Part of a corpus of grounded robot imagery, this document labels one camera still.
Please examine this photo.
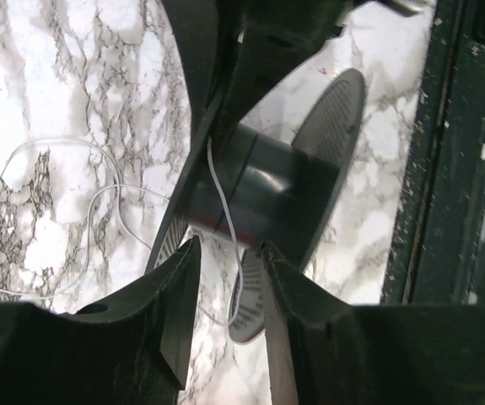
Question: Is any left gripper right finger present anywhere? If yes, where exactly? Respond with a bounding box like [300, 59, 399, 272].
[260, 244, 485, 404]

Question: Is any black filament spool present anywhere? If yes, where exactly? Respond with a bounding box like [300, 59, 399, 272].
[149, 68, 366, 343]

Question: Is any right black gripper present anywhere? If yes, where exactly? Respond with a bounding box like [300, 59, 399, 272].
[163, 1, 362, 133]

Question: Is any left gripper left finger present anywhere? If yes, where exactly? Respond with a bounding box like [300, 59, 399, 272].
[0, 239, 201, 404]

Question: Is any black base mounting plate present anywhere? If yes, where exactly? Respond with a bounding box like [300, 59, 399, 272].
[380, 1, 485, 304]

